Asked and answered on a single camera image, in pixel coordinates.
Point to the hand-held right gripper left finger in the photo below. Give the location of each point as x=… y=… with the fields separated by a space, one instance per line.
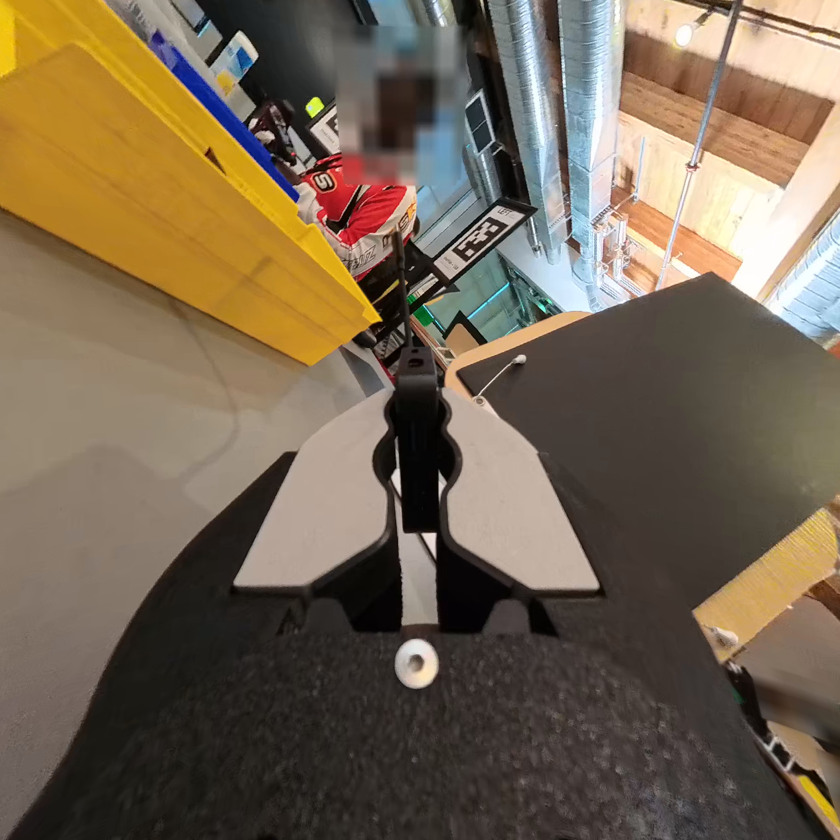
x=315 y=512

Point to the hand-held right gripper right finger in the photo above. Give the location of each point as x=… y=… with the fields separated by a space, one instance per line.
x=518 y=518

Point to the black square adapter hub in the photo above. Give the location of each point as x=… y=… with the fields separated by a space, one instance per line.
x=417 y=446

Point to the yellow storage bin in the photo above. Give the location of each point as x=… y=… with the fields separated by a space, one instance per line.
x=131 y=197

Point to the wood framed black board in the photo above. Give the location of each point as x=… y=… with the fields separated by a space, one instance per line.
x=656 y=407

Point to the black framed tan board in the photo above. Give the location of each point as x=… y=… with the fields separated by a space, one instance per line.
x=466 y=334

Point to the black framed marker tag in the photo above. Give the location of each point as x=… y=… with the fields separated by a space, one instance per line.
x=482 y=239

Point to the person in red white jacket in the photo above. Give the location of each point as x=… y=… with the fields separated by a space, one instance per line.
x=367 y=216

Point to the blue storage bin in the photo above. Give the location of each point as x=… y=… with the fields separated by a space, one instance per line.
x=223 y=124

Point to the grey ceiling conduit pipe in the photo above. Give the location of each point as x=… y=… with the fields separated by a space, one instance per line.
x=699 y=144

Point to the white blue bottle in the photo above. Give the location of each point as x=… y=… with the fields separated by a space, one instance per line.
x=236 y=59

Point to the ceiling spot lamp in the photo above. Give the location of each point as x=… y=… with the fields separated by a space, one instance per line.
x=686 y=33

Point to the silver ventilation duct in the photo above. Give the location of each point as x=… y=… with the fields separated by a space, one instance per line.
x=590 y=98

